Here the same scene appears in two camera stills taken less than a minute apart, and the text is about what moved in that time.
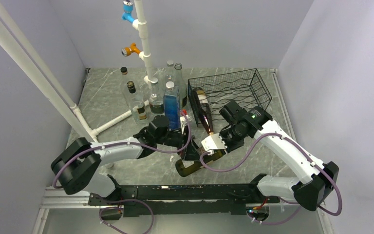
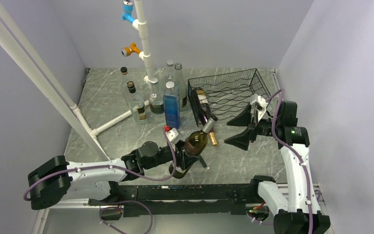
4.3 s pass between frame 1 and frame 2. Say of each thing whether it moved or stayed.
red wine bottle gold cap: stayed
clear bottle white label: stayed
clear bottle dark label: stayed
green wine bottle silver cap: moved
